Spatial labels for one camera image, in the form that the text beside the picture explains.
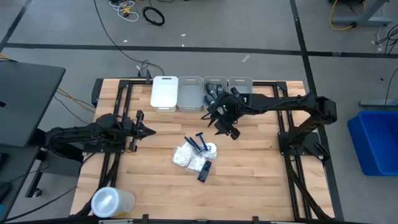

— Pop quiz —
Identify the blue plastic tote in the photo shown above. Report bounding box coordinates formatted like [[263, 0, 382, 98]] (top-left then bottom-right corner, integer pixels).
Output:
[[347, 110, 398, 177]]

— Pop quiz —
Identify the black desk leg with caster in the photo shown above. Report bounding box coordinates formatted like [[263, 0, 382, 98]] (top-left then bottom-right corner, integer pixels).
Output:
[[24, 146, 46, 198]]

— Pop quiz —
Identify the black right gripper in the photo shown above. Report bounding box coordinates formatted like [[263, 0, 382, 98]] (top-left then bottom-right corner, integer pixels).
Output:
[[207, 108, 242, 140]]

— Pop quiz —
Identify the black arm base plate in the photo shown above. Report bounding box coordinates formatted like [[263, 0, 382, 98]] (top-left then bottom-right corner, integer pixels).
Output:
[[277, 131, 322, 156], [82, 129, 128, 154]]

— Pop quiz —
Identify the thin black cable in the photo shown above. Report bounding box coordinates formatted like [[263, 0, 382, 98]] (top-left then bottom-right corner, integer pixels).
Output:
[[4, 185, 78, 223], [384, 67, 398, 110]]

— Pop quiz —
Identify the black coiled cable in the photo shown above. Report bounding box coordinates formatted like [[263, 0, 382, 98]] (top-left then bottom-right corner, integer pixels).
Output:
[[142, 6, 166, 27]]

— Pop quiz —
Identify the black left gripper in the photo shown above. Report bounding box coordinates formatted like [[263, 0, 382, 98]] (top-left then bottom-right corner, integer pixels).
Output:
[[123, 110, 156, 152]]

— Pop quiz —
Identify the dark blue disposable razor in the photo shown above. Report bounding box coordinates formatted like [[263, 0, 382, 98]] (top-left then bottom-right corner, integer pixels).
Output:
[[183, 136, 197, 149], [195, 132, 210, 152], [188, 136, 203, 153]]

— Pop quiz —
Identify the white cable bundle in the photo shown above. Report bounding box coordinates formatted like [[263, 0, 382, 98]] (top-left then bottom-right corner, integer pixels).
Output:
[[108, 0, 140, 22]]

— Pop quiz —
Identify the black power box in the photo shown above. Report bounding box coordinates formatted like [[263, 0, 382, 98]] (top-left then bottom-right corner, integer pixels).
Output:
[[91, 77, 104, 108]]

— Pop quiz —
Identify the long black floor cable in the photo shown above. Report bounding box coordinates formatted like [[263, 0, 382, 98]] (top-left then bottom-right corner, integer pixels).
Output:
[[93, 0, 165, 77]]

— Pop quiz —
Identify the grey looped cable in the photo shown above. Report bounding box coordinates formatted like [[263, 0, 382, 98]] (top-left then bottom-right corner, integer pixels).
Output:
[[136, 59, 154, 78]]

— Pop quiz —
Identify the clear plastic cup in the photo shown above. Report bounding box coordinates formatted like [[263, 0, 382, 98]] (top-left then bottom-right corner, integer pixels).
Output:
[[90, 186, 136, 218]]

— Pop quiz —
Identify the white plastic storage bin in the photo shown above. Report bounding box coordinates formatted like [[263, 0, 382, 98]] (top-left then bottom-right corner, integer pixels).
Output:
[[150, 75, 179, 113]]

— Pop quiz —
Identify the pale grey plastic storage bin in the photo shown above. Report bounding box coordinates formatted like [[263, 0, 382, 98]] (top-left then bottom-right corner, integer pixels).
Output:
[[176, 76, 205, 113], [228, 77, 254, 96], [202, 76, 230, 113]]

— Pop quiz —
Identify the yellow cable pair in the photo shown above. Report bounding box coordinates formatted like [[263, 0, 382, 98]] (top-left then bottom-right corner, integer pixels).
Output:
[[57, 86, 96, 113]]

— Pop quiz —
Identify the black cable bunch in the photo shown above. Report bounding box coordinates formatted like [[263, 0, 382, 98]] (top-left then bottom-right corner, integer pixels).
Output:
[[374, 24, 398, 56]]

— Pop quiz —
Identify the black desk top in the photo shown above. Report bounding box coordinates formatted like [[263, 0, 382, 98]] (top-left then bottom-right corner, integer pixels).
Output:
[[0, 60, 67, 149]]

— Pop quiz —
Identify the clear bag of cotton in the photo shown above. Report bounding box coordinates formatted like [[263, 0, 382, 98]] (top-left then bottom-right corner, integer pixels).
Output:
[[186, 154, 208, 174], [179, 141, 198, 155], [172, 146, 192, 167], [205, 142, 218, 160]]

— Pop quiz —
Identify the grey desk base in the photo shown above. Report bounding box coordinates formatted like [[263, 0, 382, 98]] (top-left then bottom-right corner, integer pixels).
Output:
[[330, 0, 394, 27]]

